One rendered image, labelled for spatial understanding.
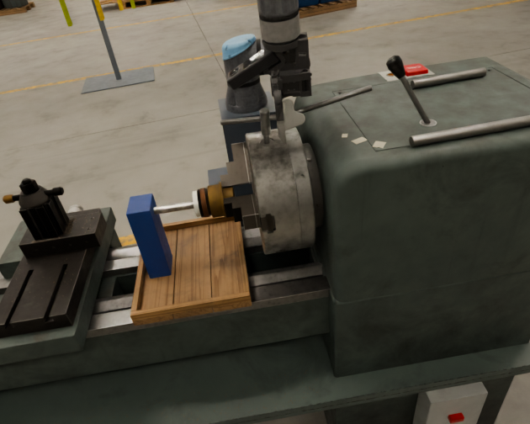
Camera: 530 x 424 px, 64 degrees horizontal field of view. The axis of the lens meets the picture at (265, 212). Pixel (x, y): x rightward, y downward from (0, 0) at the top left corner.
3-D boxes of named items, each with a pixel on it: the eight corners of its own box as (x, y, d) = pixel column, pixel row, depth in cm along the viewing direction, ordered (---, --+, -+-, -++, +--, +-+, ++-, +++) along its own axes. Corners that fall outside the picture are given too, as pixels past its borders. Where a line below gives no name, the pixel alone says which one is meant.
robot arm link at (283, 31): (258, 24, 76) (258, 7, 82) (262, 50, 80) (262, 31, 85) (300, 19, 76) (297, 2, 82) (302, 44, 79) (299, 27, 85)
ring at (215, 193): (230, 173, 111) (196, 178, 110) (233, 193, 103) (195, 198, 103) (235, 202, 116) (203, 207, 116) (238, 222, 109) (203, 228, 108)
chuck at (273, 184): (282, 193, 133) (275, 104, 110) (302, 273, 110) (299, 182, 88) (253, 198, 132) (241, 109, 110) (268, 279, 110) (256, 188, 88)
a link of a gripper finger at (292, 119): (307, 141, 88) (303, 96, 86) (278, 145, 88) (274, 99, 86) (306, 141, 91) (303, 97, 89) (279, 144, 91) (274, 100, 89)
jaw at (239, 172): (263, 182, 113) (257, 137, 113) (264, 180, 108) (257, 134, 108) (222, 188, 112) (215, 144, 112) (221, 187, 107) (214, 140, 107)
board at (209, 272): (240, 221, 137) (238, 211, 135) (251, 305, 108) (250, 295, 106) (147, 236, 136) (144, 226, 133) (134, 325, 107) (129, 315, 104)
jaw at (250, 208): (266, 189, 106) (272, 212, 96) (268, 206, 109) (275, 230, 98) (223, 196, 106) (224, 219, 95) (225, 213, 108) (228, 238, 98)
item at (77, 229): (107, 225, 125) (101, 210, 122) (101, 246, 117) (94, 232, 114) (37, 235, 124) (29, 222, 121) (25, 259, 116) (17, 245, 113)
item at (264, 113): (263, 155, 100) (259, 113, 92) (262, 150, 102) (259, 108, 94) (272, 154, 100) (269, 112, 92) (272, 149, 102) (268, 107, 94)
